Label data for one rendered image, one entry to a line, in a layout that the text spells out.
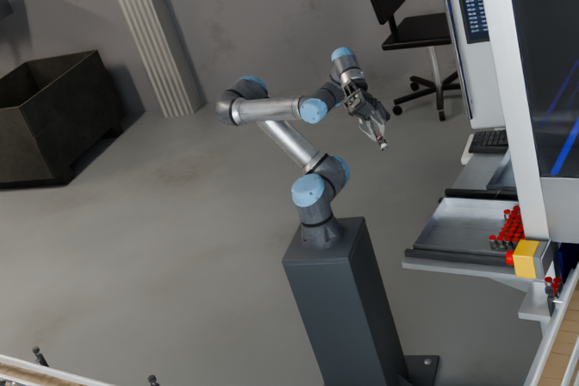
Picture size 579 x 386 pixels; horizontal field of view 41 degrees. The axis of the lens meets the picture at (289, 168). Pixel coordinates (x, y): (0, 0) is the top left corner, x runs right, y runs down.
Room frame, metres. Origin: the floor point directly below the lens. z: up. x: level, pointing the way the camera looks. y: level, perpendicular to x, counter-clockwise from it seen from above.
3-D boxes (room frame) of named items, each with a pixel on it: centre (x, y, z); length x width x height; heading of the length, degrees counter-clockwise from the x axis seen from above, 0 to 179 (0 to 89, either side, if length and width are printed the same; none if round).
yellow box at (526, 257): (1.61, -0.52, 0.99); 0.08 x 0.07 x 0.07; 51
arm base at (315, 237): (2.36, -0.04, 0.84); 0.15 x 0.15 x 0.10
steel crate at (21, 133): (6.07, 1.78, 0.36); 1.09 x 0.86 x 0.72; 154
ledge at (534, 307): (1.58, -0.54, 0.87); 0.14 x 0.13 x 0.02; 51
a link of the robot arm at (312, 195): (2.37, -0.04, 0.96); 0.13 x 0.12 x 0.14; 141
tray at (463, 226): (1.96, -0.50, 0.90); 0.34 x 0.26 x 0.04; 50
